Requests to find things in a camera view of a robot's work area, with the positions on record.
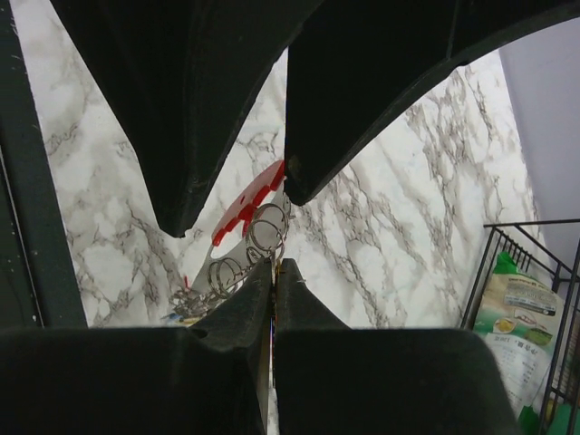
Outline keyring with keys red tag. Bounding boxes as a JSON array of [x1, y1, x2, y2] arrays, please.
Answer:
[[161, 159, 292, 326]]

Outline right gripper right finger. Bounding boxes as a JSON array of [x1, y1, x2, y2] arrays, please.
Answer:
[[274, 259, 519, 434]]

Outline green white snack packet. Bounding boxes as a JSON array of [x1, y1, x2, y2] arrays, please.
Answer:
[[472, 251, 564, 434]]

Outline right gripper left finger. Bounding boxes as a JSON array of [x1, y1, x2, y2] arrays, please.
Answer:
[[1, 260, 274, 434]]

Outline black wire rack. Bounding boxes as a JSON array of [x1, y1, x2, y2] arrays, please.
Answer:
[[460, 218, 579, 434]]

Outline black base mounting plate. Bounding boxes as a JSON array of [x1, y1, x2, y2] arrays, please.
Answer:
[[1, 1, 87, 328]]

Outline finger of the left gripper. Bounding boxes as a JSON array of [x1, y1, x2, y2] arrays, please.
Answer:
[[53, 1, 317, 237], [285, 1, 579, 206]]

